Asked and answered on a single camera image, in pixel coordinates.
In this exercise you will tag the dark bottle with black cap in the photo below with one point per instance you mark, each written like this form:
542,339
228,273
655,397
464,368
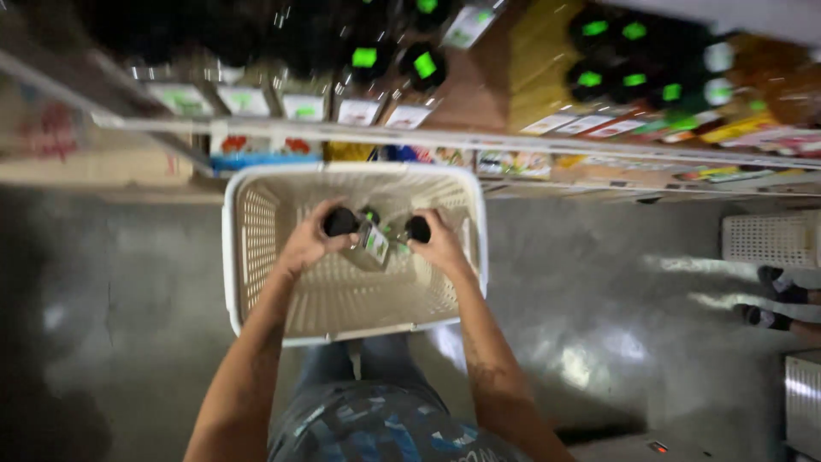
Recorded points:
410,231
365,240

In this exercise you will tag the person's right hand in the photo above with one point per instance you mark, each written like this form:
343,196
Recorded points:
442,247

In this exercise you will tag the cardboard box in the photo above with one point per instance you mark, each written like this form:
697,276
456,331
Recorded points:
96,147

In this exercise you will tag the person's left hand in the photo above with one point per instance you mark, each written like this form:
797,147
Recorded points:
306,242

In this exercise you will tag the person's right fingers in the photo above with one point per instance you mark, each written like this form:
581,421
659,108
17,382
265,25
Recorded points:
424,230

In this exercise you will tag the cream plastic shopping basket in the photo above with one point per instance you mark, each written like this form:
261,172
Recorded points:
353,295

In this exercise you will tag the person's blue jeans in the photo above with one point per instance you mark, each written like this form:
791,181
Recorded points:
359,362

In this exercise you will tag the store shelf with bottles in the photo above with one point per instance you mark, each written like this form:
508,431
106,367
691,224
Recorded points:
487,90

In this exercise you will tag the person's patterned shirt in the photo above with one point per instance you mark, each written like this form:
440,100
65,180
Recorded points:
385,430

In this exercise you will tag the person's left fingers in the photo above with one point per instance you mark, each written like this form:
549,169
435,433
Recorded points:
333,221

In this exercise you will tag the dark bottle with green label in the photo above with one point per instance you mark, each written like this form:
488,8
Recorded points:
371,215

